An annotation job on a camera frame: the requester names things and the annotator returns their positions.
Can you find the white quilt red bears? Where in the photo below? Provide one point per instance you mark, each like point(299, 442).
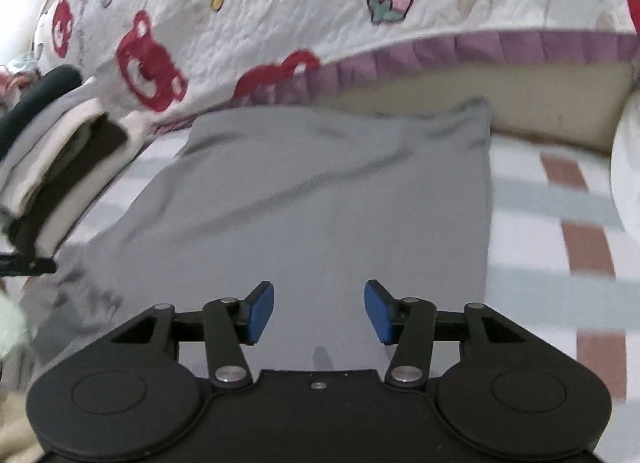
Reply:
point(177, 58)

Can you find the plaid bed sheet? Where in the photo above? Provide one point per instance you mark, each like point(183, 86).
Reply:
point(559, 263)

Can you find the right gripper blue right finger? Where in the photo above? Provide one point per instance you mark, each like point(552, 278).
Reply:
point(408, 324)

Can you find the stack of folded clothes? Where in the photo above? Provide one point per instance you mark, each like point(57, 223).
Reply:
point(60, 149)

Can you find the grey garment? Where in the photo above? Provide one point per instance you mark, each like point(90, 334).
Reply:
point(317, 203)

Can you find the floral pillow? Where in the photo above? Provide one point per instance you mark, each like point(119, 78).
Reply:
point(625, 167)

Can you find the beige mattress side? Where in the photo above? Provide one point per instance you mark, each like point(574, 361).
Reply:
point(559, 103)

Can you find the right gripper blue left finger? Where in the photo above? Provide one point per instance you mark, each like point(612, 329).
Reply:
point(229, 323)

